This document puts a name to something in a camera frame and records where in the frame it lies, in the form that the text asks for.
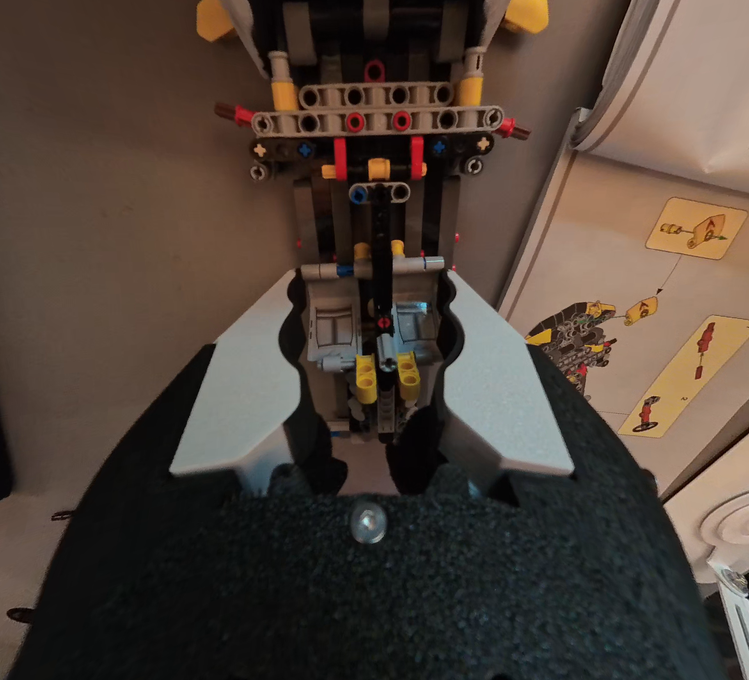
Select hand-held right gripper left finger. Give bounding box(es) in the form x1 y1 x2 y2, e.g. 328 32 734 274
169 267 306 496

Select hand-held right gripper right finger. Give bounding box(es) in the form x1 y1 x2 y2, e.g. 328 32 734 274
438 267 575 497

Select grey lego panel piece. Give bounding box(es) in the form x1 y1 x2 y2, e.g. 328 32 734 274
300 263 362 374

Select lego car chassis model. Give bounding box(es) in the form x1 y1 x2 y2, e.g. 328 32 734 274
196 0 551 448

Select open lego instruction booklet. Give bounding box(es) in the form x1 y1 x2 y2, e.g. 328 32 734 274
497 0 749 500

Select white monitor stand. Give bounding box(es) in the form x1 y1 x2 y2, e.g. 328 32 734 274
664 457 749 618

